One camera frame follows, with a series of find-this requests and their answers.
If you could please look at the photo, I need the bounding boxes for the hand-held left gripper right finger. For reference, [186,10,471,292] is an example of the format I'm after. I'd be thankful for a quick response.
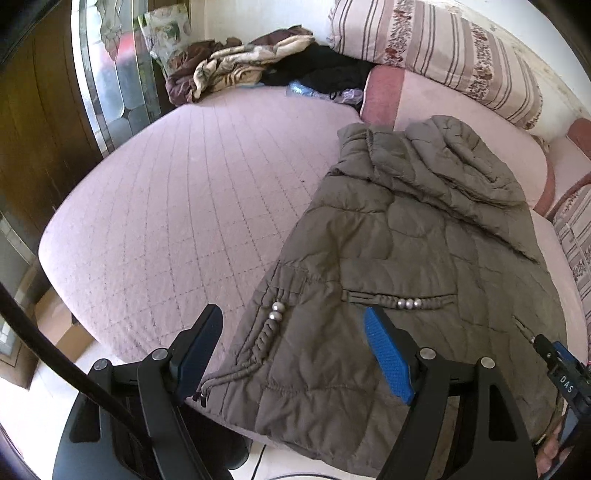
[363,305,539,480]

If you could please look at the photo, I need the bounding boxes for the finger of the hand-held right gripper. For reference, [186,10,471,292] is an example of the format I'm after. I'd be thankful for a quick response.
[530,335,581,370]

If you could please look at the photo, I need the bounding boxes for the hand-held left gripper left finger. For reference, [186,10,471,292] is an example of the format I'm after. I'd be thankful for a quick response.
[52,303,225,480]

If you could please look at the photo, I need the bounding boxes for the olive quilted hooded jacket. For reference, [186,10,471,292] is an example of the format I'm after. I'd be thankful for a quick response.
[198,115,570,477]

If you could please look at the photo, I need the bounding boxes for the person's right hand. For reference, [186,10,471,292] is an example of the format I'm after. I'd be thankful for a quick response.
[537,412,579,479]

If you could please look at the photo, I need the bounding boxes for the person's dark trouser leg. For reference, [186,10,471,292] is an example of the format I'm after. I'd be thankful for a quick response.
[184,405,251,480]

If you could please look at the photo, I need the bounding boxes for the striped floral side cushion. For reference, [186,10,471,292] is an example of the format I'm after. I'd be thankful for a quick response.
[551,172,591,334]

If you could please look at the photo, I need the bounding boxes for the cardboard box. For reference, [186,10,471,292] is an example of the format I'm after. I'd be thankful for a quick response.
[33,288,95,352]

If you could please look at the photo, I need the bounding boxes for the pink quilted bed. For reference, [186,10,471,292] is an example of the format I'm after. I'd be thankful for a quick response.
[38,82,591,446]

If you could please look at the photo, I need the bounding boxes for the pink bolster pillow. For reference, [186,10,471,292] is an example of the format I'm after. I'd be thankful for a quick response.
[566,117,591,163]
[359,65,556,219]

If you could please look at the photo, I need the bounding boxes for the dark wooden cabinet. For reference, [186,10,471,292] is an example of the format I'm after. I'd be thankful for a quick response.
[0,0,108,243]

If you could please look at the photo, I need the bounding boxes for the clear plastic bottle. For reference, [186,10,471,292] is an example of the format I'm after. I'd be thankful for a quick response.
[285,80,325,99]

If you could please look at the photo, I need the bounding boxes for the stained glass panel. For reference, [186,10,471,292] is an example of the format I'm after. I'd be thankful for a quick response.
[71,0,163,154]

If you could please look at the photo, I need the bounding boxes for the brown beige blanket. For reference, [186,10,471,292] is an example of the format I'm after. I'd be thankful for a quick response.
[165,27,315,108]

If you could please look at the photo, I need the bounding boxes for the black cloth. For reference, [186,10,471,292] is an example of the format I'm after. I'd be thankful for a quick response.
[260,43,376,105]

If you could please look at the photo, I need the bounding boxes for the large striped floral cushion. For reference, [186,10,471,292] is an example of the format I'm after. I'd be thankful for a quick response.
[327,0,544,131]

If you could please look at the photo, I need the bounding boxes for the floral printed bag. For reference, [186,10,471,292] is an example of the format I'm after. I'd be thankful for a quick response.
[137,8,193,78]

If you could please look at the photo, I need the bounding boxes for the thin black floor cable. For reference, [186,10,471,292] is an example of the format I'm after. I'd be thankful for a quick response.
[250,443,325,480]

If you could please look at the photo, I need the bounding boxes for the thick black cable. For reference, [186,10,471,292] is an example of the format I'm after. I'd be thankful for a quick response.
[0,281,154,446]

